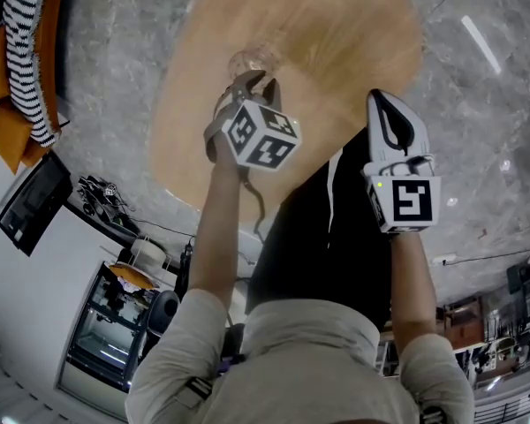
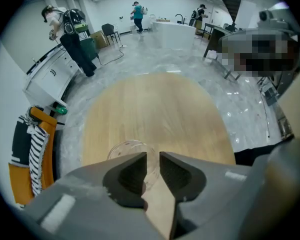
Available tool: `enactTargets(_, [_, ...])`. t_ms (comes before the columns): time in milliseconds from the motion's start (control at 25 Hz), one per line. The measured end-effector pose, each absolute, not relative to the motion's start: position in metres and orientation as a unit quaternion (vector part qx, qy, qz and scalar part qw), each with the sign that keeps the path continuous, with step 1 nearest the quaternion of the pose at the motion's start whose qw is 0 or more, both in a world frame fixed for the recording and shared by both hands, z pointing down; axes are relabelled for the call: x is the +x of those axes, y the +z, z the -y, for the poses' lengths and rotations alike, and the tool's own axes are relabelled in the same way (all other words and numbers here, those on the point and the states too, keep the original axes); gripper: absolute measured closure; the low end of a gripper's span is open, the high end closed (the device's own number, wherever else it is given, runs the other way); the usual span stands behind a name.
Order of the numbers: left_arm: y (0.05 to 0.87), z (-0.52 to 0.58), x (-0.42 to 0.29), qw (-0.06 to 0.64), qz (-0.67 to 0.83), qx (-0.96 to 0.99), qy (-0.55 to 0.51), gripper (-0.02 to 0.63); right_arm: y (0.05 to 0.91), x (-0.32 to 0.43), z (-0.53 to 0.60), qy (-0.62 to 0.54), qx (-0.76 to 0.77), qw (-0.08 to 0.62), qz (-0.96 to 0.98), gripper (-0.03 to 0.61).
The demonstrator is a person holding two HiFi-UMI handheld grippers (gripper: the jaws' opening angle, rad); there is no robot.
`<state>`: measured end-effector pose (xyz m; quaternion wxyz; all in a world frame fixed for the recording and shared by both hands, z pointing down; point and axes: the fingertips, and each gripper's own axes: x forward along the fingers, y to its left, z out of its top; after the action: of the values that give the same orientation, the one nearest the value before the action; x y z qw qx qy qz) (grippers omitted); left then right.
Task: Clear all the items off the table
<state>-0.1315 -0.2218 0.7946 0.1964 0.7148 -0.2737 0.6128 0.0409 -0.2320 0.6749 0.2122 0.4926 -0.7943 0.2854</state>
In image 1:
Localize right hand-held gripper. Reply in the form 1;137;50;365
360;87;443;236

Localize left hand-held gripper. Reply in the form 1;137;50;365
202;70;303;173

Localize clear glass cup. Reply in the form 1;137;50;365
226;46;281;89

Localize person's left forearm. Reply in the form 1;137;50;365
186;141;254;314

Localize person's right forearm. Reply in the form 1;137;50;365
387;231;439;349

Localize round wooden table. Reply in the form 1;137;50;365
148;0;426;225

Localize person's black trousers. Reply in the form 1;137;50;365
244;125;395;333

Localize white lamp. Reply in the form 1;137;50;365
129;235;169;266

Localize brown wooden cabinet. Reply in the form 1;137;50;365
443;295;488;351

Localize orange sofa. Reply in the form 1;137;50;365
0;0;72;177

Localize orange lampshade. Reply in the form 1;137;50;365
106;261;162;292

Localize black white striped blanket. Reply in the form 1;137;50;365
1;0;58;147

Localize round black speaker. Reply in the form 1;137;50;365
147;290;181;339

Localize black monitor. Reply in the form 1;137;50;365
0;149;75;258

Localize person's beige shirt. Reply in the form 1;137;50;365
124;286;478;424

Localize glass display cabinet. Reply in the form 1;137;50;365
56;258;161;393

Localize short black cable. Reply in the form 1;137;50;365
381;154;435;178

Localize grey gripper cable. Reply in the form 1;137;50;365
239;168;267;245

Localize tangle of black cables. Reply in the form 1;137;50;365
76;173;139;239

